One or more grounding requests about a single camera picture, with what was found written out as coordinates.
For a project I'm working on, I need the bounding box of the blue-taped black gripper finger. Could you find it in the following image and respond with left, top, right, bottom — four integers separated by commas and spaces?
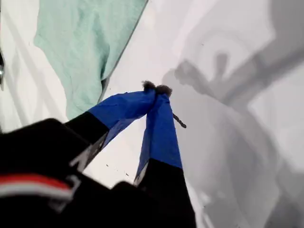
63, 80, 157, 171
133, 84, 198, 228

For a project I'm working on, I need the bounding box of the dark metallic object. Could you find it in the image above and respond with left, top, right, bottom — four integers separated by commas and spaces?
0, 50, 6, 91

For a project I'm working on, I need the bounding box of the pale green T-shirt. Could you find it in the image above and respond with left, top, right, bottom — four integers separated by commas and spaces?
33, 0, 149, 119

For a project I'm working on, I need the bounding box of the red and white wire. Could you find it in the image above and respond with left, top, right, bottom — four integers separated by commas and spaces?
0, 174, 81, 203

